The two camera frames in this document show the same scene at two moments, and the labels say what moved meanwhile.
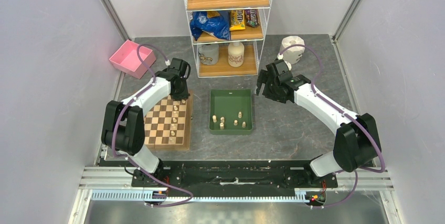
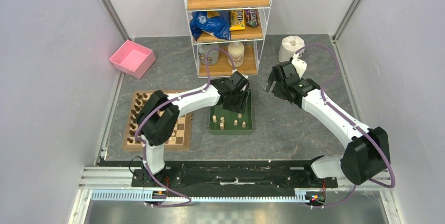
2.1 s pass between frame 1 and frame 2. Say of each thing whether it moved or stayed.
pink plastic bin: stayed
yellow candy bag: stayed
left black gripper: moved
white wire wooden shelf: stayed
